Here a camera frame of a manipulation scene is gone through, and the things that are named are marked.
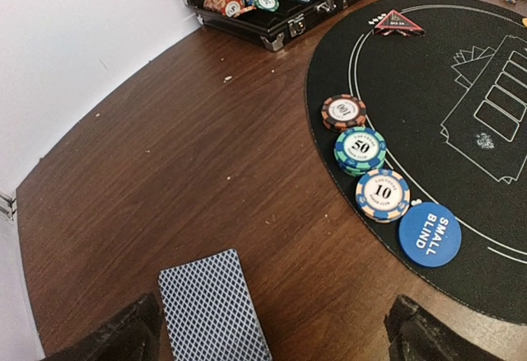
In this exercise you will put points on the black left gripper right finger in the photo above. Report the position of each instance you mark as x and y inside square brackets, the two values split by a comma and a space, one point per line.
[414, 333]

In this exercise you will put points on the red chip row in case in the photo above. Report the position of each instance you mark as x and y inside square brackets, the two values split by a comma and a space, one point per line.
[228, 8]

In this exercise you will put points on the white blue chips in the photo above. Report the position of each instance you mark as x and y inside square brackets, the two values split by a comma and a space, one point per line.
[383, 195]

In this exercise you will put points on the red black chips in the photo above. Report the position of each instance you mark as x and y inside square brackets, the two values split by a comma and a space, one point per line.
[342, 112]

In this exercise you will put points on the left aluminium frame post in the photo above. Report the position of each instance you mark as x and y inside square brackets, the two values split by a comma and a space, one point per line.
[8, 207]

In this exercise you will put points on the blue playing card deck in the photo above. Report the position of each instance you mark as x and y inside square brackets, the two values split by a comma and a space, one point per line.
[209, 312]

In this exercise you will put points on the blue small blind button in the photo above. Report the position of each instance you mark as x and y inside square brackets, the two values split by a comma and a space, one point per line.
[430, 235]

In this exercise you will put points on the green chips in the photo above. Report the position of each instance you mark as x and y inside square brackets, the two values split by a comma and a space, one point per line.
[360, 149]

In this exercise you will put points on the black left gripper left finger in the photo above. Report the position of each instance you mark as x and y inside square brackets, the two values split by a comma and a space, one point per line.
[131, 334]

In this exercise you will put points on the round black poker mat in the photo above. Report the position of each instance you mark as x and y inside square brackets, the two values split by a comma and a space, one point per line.
[451, 106]

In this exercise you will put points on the red triangle all-in marker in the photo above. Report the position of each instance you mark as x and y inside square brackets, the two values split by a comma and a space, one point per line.
[395, 23]

